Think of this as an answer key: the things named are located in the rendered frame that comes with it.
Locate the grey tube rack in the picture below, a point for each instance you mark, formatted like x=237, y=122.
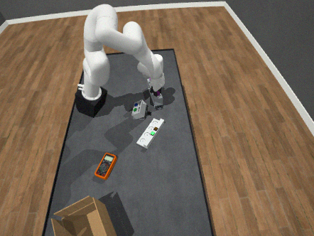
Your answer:
x=156, y=100

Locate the white button panel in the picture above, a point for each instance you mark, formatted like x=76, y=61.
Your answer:
x=139, y=110

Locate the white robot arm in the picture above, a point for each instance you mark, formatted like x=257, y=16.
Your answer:
x=103, y=32

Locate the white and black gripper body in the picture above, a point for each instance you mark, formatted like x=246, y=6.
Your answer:
x=157, y=84

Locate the orange digital multimeter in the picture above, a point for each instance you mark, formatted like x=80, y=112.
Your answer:
x=105, y=166

